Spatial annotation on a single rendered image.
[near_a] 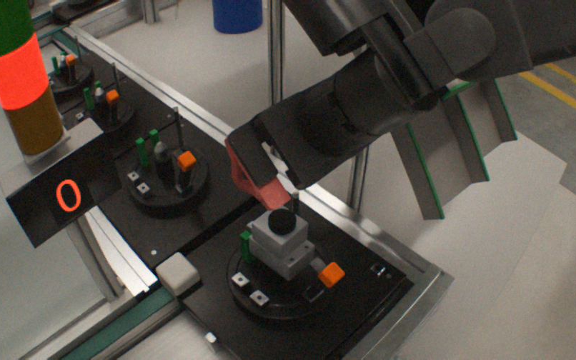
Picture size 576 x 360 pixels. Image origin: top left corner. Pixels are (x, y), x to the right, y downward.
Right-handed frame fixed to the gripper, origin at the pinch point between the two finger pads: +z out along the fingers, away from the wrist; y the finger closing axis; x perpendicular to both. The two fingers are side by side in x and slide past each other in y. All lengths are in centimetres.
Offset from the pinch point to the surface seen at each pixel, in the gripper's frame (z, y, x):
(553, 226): 6, -51, 42
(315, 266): 5.0, 0.7, 12.0
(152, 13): 89, -41, -66
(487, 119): 7.2, -46.0, 14.5
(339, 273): 2.9, 0.0, 13.8
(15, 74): -7.2, 20.3, -16.7
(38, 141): -1.8, 20.4, -12.4
